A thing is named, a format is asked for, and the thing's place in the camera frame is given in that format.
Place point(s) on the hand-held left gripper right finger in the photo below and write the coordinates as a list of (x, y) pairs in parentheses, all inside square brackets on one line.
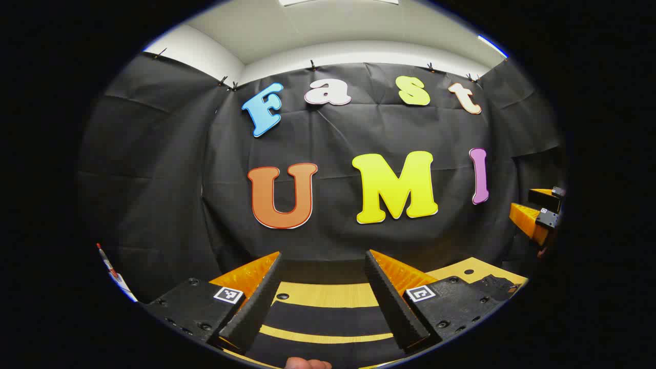
[(392, 312)]

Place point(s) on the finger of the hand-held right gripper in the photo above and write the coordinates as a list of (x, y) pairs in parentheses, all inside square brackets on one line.
[(543, 199), (524, 219)]

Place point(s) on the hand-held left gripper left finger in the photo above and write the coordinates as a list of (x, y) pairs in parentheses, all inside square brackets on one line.
[(256, 312)]

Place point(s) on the black jeans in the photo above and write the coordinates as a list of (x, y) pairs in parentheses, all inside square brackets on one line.
[(328, 318)]

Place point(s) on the red and white stick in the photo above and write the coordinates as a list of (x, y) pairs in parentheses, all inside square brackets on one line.
[(110, 269)]

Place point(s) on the black backdrop cloth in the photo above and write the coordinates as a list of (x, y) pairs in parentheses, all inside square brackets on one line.
[(333, 128)]

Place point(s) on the white ceiling light panel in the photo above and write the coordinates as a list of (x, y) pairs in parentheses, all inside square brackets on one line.
[(338, 2)]

